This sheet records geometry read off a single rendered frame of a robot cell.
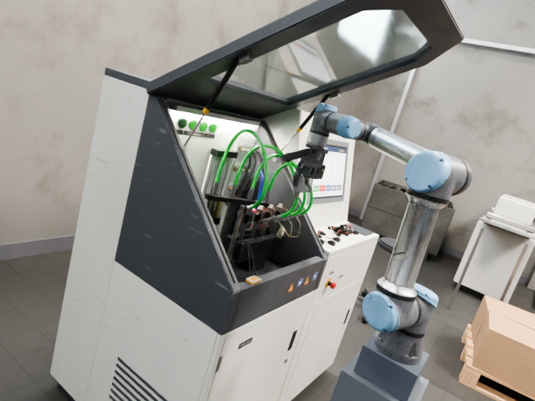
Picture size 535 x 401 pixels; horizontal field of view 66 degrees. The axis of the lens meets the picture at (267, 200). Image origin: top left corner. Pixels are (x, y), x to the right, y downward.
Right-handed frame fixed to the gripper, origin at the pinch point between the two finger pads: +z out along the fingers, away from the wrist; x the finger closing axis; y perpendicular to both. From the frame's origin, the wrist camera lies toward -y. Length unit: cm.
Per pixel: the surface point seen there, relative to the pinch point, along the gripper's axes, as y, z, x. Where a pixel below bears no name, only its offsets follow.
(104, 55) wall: -207, -30, 50
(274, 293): 8.2, 36.3, -8.6
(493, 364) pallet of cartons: 93, 101, 189
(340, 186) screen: -18, 5, 87
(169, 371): -9, 70, -36
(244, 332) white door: 8, 48, -22
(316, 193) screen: -18, 8, 57
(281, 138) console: -34, -16, 34
